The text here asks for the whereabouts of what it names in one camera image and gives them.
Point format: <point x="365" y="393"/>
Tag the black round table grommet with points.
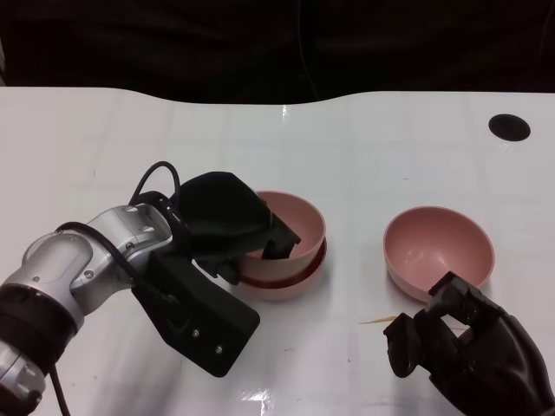
<point x="509" y="128"/>

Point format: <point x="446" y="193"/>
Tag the pink plastic bowl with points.
<point x="299" y="221"/>
<point x="433" y="251"/>
<point x="277" y="294"/>

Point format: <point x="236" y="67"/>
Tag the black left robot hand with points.
<point x="221" y="216"/>

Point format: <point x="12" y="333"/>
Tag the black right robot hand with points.
<point x="490" y="355"/>

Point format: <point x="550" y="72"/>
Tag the thin orange wood splinter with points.
<point x="375" y="321"/>

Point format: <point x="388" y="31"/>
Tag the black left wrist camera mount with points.
<point x="204" y="329"/>

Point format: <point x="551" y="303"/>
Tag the black cloth drape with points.
<point x="217" y="47"/>

